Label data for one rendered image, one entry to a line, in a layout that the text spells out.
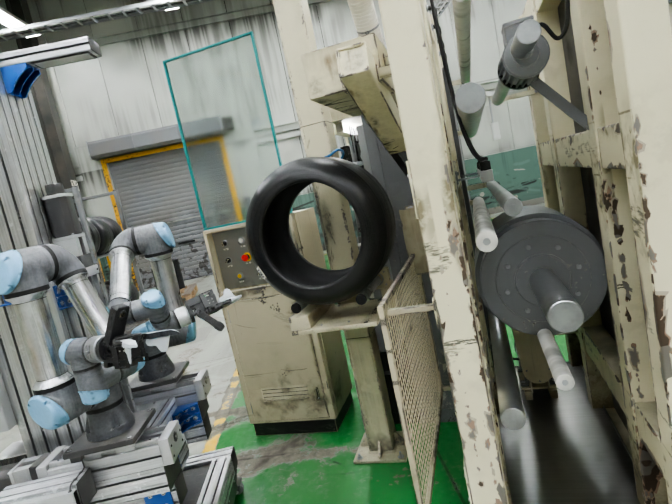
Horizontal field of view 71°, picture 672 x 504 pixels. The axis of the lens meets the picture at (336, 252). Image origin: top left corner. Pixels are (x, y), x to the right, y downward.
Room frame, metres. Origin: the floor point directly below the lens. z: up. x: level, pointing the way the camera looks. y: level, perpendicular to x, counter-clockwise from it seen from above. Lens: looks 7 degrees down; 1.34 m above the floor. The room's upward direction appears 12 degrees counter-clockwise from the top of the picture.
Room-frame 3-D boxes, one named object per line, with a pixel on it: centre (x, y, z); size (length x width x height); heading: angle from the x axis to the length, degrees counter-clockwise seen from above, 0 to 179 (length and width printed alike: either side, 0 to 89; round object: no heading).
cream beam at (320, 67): (1.83, -0.22, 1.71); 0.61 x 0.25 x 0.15; 163
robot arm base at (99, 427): (1.51, 0.86, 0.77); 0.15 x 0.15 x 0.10
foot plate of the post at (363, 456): (2.28, -0.03, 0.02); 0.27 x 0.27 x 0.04; 73
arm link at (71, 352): (1.33, 0.77, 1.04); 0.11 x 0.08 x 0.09; 67
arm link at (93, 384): (1.35, 0.77, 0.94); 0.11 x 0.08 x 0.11; 156
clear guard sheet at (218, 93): (2.64, 0.45, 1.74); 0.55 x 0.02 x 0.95; 73
